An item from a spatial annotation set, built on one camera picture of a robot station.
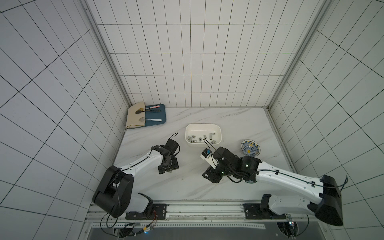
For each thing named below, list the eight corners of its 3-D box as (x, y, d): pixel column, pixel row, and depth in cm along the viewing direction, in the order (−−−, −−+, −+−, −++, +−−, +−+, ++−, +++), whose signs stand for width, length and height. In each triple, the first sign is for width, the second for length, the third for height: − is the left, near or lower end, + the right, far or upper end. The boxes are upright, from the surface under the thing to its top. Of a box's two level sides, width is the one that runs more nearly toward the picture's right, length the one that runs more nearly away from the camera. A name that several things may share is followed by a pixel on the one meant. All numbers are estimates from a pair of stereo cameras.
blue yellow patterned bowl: (242, 155, 94) (244, 152, 91) (239, 142, 101) (240, 139, 97) (259, 155, 94) (261, 152, 91) (255, 142, 101) (257, 139, 97)
